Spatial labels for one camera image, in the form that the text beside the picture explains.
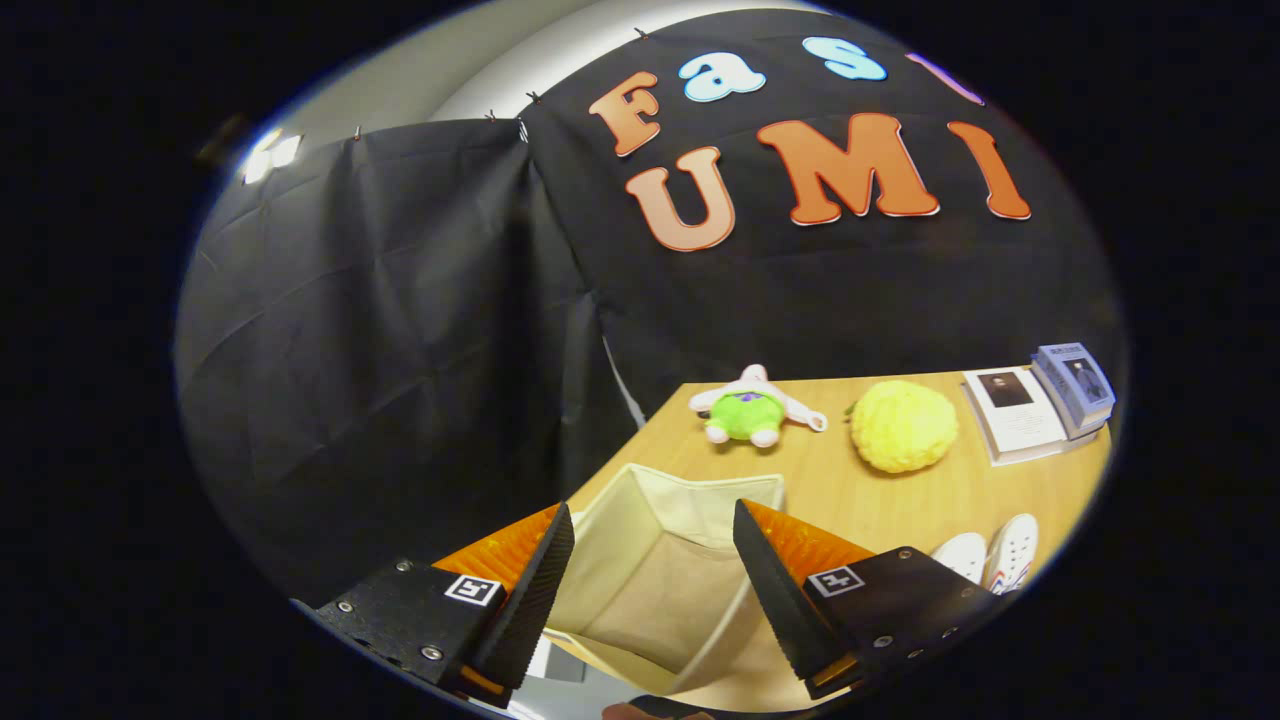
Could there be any green and pink plush toy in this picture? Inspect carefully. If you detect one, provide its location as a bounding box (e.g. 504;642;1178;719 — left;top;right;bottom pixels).
688;364;829;449

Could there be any black backdrop cloth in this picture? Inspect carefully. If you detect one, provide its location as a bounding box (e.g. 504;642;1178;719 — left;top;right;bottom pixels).
175;8;1131;611

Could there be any white book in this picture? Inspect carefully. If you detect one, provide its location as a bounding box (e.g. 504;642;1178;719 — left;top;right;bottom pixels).
962;365;1071;468

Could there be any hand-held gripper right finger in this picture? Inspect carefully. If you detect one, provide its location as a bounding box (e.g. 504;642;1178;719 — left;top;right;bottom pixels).
731;499;1001;701

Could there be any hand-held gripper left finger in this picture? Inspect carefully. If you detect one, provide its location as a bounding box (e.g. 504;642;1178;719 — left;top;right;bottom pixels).
314;502;577;709

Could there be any yellow plush ball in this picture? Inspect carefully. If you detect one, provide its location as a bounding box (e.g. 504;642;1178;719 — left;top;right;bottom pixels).
850;380;959;475

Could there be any ceiling tube light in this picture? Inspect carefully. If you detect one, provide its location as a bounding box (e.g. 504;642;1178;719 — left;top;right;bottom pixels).
240;130;304;186

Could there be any blue book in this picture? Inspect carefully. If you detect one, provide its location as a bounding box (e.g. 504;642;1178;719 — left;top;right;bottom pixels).
1030;343;1117;431

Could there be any brown fabric storage box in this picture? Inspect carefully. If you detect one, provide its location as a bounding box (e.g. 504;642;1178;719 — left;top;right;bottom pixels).
545;462;788;698

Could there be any white shoe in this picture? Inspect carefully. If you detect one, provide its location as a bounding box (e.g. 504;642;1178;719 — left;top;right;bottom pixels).
985;513;1041;596
930;532;991;586

